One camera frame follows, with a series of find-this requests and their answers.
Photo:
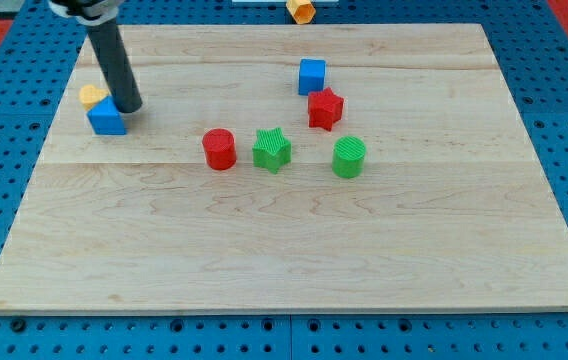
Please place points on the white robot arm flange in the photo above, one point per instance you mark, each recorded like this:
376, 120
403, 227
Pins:
86, 12

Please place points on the blue cube block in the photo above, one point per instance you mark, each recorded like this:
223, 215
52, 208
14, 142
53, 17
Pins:
311, 76

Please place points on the light wooden board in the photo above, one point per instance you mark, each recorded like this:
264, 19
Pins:
452, 212

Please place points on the green star block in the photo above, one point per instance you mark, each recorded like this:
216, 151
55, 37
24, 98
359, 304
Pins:
272, 150

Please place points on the green cylinder block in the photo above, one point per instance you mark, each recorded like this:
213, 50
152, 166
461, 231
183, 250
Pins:
348, 157

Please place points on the red cylinder block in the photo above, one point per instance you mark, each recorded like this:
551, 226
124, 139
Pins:
219, 149

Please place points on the red star block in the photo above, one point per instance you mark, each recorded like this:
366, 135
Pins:
324, 108

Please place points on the yellow hexagon block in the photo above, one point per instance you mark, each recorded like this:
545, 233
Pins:
301, 11

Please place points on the blue triangular block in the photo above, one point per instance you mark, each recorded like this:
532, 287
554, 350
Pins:
105, 118

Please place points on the yellow heart block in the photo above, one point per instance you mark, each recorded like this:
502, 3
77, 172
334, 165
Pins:
89, 96

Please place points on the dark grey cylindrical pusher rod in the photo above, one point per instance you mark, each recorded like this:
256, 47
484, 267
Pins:
114, 63

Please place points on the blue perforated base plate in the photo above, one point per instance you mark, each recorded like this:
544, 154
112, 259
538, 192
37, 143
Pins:
530, 39

